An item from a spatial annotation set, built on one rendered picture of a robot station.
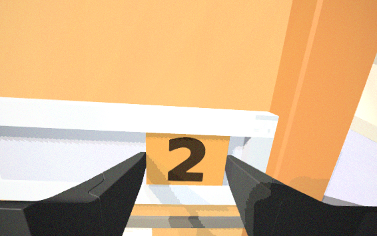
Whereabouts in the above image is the orange tile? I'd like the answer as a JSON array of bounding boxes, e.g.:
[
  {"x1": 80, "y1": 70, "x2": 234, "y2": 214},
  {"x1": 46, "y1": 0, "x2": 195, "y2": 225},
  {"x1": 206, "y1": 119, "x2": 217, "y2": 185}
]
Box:
[{"x1": 146, "y1": 133, "x2": 230, "y2": 186}]

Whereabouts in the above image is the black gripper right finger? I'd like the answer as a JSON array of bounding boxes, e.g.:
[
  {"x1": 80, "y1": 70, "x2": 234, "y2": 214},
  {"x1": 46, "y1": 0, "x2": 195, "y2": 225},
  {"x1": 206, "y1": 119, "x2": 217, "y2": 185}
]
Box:
[{"x1": 225, "y1": 155, "x2": 377, "y2": 236}]

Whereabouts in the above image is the white paper ticket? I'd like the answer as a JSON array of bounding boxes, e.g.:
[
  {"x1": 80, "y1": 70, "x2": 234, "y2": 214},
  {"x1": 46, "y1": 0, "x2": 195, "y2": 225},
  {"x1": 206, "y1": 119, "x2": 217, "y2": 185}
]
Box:
[{"x1": 123, "y1": 228, "x2": 152, "y2": 236}]

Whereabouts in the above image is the pale yellow board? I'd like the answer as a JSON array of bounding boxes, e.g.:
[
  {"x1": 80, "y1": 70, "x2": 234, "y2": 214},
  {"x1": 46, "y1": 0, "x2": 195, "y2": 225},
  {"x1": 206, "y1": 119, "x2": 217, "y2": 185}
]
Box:
[{"x1": 0, "y1": 0, "x2": 377, "y2": 236}]

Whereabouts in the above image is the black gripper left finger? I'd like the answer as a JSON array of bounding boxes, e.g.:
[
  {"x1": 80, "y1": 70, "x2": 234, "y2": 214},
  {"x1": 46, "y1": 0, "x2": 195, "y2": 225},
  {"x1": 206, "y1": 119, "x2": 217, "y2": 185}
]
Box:
[{"x1": 0, "y1": 152, "x2": 146, "y2": 236}]

